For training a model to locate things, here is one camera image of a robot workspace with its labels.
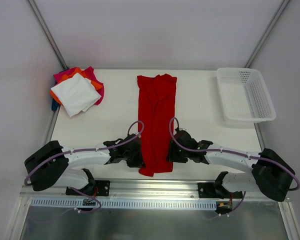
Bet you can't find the left metal frame post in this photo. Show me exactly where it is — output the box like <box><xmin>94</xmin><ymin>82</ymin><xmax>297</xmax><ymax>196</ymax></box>
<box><xmin>26</xmin><ymin>0</ymin><xmax>68</xmax><ymax>70</ymax></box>

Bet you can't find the right metal frame post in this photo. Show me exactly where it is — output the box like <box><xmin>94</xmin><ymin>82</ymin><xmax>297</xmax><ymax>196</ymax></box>
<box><xmin>244</xmin><ymin>0</ymin><xmax>292</xmax><ymax>68</ymax></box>

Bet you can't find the pink folded t shirt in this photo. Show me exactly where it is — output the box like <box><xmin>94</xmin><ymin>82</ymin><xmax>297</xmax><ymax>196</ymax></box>
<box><xmin>53</xmin><ymin>66</ymin><xmax>105</xmax><ymax>106</ymax></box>

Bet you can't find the metal frame post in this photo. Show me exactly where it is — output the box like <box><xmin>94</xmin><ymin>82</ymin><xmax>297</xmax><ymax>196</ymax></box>
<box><xmin>26</xmin><ymin>0</ymin><xmax>68</xmax><ymax>70</ymax></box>
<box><xmin>244</xmin><ymin>0</ymin><xmax>292</xmax><ymax>68</ymax></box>

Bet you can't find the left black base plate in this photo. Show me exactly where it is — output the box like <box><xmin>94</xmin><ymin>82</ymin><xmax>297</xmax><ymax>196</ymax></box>
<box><xmin>65</xmin><ymin>179</ymin><xmax>111</xmax><ymax>197</ymax></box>

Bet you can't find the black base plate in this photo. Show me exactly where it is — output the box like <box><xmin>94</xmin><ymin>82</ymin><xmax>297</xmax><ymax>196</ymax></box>
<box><xmin>197</xmin><ymin>182</ymin><xmax>243</xmax><ymax>199</ymax></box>
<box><xmin>65</xmin><ymin>179</ymin><xmax>111</xmax><ymax>197</ymax></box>

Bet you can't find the aluminium mounting rail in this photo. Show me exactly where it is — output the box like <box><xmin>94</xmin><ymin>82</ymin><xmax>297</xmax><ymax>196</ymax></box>
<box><xmin>19</xmin><ymin>176</ymin><xmax>291</xmax><ymax>202</ymax></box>

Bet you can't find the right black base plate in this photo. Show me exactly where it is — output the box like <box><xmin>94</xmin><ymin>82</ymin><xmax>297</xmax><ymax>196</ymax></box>
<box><xmin>197</xmin><ymin>182</ymin><xmax>243</xmax><ymax>199</ymax></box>

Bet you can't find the white folded t shirt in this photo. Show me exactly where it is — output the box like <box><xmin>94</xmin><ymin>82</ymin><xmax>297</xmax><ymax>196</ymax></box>
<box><xmin>51</xmin><ymin>73</ymin><xmax>101</xmax><ymax>117</ymax></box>

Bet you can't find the white plastic basket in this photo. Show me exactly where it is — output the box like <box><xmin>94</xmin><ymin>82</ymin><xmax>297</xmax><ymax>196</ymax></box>
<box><xmin>216</xmin><ymin>67</ymin><xmax>277</xmax><ymax>124</ymax></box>

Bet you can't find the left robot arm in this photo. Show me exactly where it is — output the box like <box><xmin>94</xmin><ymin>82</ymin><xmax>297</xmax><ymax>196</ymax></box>
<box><xmin>24</xmin><ymin>134</ymin><xmax>145</xmax><ymax>196</ymax></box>

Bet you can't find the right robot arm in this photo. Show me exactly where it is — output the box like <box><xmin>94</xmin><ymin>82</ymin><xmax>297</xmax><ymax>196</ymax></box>
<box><xmin>167</xmin><ymin>128</ymin><xmax>295</xmax><ymax>202</ymax></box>

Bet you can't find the red t shirt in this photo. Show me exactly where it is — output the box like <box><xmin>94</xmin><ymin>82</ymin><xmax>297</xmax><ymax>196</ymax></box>
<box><xmin>137</xmin><ymin>74</ymin><xmax>177</xmax><ymax>177</ymax></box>

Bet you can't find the blue folded t shirt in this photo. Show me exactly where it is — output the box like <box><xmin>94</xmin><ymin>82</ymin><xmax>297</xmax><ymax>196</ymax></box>
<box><xmin>51</xmin><ymin>98</ymin><xmax>60</xmax><ymax>112</ymax></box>

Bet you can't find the orange folded t shirt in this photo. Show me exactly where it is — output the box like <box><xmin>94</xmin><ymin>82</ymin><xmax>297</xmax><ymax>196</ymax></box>
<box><xmin>49</xmin><ymin>67</ymin><xmax>103</xmax><ymax>106</ymax></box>

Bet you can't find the white slotted cable duct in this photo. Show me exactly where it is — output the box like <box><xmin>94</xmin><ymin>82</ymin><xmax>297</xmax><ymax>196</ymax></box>
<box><xmin>30</xmin><ymin>197</ymin><xmax>217</xmax><ymax>211</ymax></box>

